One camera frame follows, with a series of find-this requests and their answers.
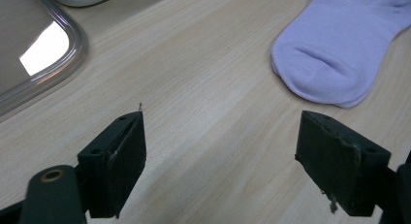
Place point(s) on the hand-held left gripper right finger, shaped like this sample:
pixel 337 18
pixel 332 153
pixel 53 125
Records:
pixel 339 166

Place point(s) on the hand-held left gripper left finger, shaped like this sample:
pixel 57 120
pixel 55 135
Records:
pixel 119 166

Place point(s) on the lavender sock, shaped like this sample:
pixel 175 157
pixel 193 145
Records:
pixel 336 46

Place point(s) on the translucent brown box lid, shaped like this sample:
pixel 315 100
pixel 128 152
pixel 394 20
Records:
pixel 32 10

